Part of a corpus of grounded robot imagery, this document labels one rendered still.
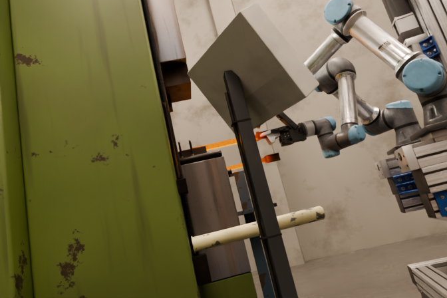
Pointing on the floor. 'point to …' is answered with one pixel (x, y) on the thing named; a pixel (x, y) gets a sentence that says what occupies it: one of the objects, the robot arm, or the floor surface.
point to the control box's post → (260, 188)
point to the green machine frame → (94, 138)
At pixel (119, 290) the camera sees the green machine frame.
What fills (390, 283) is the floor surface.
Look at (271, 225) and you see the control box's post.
